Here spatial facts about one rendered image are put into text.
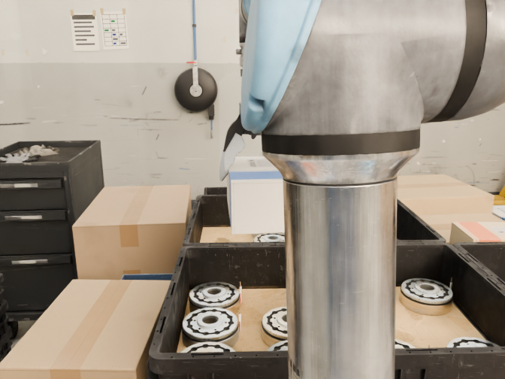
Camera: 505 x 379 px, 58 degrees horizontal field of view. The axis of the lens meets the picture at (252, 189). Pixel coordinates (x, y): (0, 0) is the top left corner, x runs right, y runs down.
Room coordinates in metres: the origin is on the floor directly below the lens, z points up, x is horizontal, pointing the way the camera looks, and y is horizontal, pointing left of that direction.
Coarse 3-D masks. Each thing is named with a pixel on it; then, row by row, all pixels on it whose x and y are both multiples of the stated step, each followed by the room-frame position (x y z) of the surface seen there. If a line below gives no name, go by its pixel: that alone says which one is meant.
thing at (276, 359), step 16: (176, 272) 0.79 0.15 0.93; (176, 288) 0.73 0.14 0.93; (160, 320) 0.62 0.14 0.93; (160, 336) 0.58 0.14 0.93; (208, 352) 0.54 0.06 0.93; (224, 352) 0.54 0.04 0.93; (240, 352) 0.54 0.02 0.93; (256, 352) 0.54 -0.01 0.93; (272, 352) 0.54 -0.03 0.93; (160, 368) 0.53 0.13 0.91; (176, 368) 0.53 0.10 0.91; (192, 368) 0.53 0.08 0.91; (208, 368) 0.53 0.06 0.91; (224, 368) 0.53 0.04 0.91; (240, 368) 0.53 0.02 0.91; (256, 368) 0.53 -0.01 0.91; (272, 368) 0.53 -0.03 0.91; (288, 368) 0.53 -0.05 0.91
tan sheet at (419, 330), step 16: (400, 288) 0.92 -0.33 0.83; (400, 304) 0.85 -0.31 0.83; (400, 320) 0.79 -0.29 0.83; (416, 320) 0.79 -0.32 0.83; (432, 320) 0.79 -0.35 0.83; (448, 320) 0.79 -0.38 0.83; (464, 320) 0.79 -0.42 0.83; (400, 336) 0.73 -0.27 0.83; (416, 336) 0.73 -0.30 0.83; (432, 336) 0.73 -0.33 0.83; (448, 336) 0.73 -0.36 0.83; (464, 336) 0.73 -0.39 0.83; (480, 336) 0.73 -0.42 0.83
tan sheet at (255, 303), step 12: (252, 300) 0.86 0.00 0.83; (264, 300) 0.86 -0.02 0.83; (276, 300) 0.86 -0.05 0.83; (240, 312) 0.82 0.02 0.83; (252, 312) 0.82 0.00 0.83; (264, 312) 0.82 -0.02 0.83; (240, 324) 0.77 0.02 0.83; (252, 324) 0.77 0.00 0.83; (180, 336) 0.73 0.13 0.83; (240, 336) 0.73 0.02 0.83; (252, 336) 0.73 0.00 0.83; (180, 348) 0.70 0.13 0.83; (240, 348) 0.70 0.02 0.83; (252, 348) 0.70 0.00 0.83; (264, 348) 0.70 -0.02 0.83
